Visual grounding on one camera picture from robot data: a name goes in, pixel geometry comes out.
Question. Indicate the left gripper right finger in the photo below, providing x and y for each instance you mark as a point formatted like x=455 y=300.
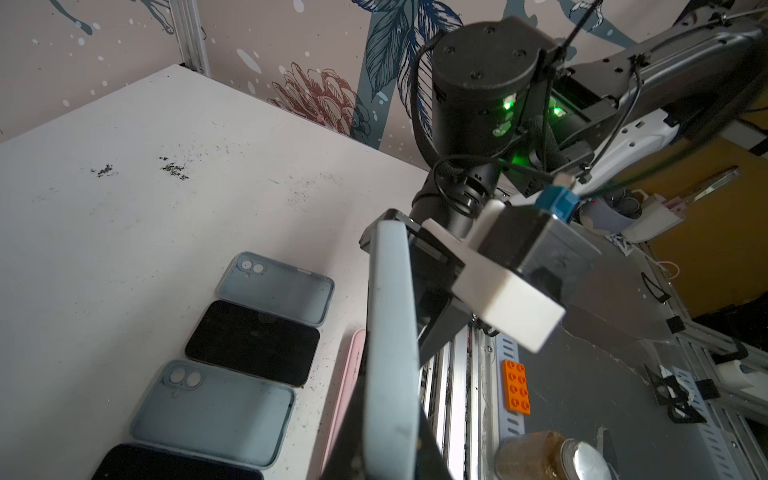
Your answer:
x=430 y=464

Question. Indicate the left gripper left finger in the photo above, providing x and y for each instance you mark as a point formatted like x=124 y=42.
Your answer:
x=346 y=460

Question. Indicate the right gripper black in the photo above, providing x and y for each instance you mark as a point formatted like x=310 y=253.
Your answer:
x=434 y=269

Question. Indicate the light blue phone case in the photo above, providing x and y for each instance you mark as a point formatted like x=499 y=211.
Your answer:
x=276 y=288
x=214 y=413

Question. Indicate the blue phone black screen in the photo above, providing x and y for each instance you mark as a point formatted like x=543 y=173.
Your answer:
x=130 y=461

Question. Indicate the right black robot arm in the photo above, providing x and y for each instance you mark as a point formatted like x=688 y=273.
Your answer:
x=519 y=140

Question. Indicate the pink phone case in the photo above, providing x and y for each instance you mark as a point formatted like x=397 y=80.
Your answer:
x=350 y=374

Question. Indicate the orange block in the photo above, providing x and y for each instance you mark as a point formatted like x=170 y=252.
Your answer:
x=515 y=387

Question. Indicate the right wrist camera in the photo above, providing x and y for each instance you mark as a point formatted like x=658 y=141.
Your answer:
x=521 y=266

